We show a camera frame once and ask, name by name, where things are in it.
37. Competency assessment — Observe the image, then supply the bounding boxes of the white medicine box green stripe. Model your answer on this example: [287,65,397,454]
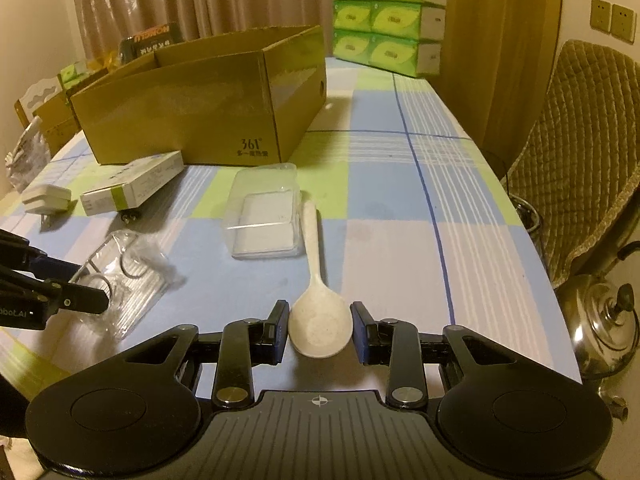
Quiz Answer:
[80,150,184,217]

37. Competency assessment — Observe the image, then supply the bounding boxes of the white plastic bag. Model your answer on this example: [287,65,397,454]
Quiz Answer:
[5,117,51,193]

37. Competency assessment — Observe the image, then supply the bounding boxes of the wooden wardrobe door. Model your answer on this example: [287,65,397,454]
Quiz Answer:
[440,0,566,161]

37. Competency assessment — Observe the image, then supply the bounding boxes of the checked tablecloth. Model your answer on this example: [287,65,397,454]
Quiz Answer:
[0,56,583,391]

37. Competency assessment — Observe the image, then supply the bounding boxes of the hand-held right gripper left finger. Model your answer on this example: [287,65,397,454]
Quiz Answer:
[122,300,291,409]

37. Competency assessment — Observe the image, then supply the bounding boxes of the white carved chair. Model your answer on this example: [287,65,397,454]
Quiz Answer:
[14,77,63,126]

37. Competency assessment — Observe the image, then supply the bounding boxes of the quilted beige chair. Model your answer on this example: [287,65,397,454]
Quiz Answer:
[505,39,640,291]

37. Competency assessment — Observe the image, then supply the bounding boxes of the white power adapter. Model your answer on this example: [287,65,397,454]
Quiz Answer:
[21,184,72,230]

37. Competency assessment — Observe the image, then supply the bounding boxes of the open cardboard carton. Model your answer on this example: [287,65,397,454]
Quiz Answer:
[35,67,121,158]

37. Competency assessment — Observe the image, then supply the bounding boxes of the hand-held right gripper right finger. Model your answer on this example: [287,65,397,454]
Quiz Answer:
[350,301,512,410]

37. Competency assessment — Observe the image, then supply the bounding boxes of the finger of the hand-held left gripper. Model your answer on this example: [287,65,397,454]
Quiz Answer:
[0,267,111,316]
[0,229,83,281]

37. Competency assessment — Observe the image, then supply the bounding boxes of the stack of green tissue packs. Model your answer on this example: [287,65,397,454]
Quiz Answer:
[330,0,447,79]

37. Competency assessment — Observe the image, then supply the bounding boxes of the brown cardboard box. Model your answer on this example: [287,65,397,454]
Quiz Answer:
[69,25,328,166]

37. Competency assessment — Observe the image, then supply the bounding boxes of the steel kettle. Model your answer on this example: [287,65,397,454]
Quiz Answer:
[557,270,640,411]

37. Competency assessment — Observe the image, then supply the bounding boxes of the dark green stacked containers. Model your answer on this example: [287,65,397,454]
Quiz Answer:
[118,21,182,63]

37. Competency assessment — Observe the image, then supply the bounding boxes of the clear plastic packaging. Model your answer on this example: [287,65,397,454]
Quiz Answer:
[70,230,187,341]

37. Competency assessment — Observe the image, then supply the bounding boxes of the small green tissue packs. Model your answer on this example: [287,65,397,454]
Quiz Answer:
[59,60,92,91]

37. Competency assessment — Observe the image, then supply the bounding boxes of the clear plastic box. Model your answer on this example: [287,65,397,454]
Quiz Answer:
[221,162,304,261]

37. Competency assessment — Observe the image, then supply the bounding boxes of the white spoon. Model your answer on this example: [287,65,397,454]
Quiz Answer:
[289,201,351,359]

